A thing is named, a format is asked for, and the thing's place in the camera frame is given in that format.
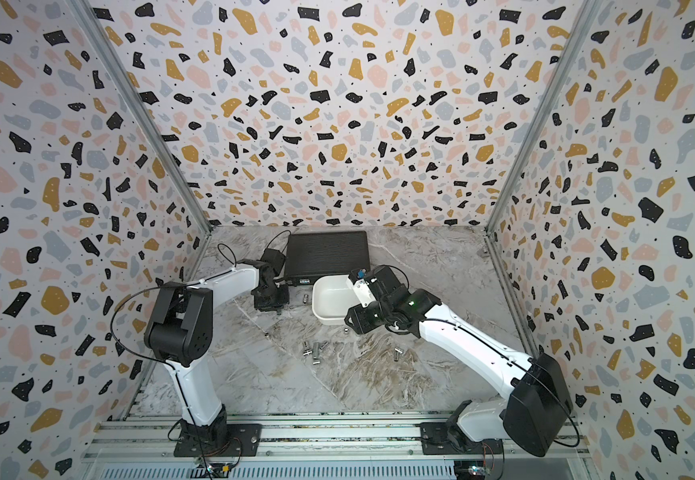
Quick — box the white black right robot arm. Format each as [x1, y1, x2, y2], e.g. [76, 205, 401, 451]
[344, 265, 573, 457]

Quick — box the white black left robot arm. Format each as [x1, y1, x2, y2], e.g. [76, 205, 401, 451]
[144, 248, 289, 456]

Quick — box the white plastic storage box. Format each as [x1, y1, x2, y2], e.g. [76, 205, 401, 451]
[311, 275, 367, 326]

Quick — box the chrome socket cluster lower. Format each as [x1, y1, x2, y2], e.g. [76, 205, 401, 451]
[312, 341, 328, 365]

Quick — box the black ribbed tool case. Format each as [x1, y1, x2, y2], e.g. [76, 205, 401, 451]
[283, 230, 371, 286]

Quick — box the green circuit board right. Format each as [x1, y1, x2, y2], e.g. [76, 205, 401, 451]
[467, 465, 489, 477]

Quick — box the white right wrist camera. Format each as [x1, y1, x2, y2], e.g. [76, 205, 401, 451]
[349, 269, 375, 307]

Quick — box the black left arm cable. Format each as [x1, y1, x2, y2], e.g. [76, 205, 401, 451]
[108, 229, 293, 367]

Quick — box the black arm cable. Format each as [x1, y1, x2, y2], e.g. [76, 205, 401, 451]
[108, 229, 293, 367]
[382, 265, 583, 450]

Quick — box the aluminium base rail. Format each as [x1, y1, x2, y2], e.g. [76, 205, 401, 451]
[79, 412, 599, 479]

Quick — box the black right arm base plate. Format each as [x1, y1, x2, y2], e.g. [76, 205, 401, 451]
[419, 422, 503, 456]

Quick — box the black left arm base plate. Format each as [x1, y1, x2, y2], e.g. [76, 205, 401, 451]
[173, 423, 262, 458]

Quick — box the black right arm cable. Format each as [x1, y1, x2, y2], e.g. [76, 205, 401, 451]
[382, 265, 583, 450]

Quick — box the aluminium frame post left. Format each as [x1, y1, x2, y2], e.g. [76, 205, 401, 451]
[67, 0, 212, 234]

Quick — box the aluminium frame post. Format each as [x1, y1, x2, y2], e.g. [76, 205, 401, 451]
[485, 0, 601, 237]
[67, 0, 212, 234]

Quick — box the aluminium frame post right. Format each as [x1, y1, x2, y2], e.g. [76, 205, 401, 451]
[485, 0, 601, 237]

